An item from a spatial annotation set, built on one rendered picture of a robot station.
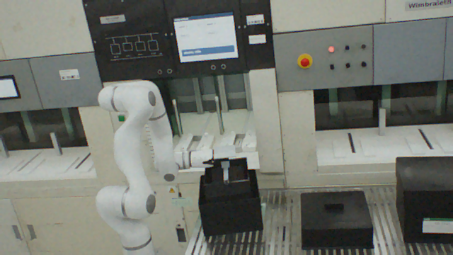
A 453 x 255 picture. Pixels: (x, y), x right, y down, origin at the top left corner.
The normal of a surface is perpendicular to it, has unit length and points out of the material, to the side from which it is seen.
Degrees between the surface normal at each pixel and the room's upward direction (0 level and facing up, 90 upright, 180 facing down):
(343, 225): 0
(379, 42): 90
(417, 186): 0
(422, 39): 90
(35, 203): 90
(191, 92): 90
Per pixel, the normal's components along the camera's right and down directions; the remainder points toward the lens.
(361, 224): -0.13, -0.91
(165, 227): -0.15, 0.40
